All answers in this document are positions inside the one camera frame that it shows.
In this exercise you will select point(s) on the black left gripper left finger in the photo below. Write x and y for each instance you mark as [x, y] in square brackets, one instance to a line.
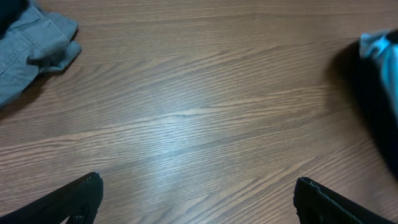
[76, 202]

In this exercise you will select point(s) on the grey folded garment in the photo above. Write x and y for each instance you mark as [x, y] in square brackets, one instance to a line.
[37, 42]

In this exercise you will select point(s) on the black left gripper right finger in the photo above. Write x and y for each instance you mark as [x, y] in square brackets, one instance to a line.
[317, 204]

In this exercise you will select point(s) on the light blue t-shirt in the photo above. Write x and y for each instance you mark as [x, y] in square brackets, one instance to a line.
[383, 52]

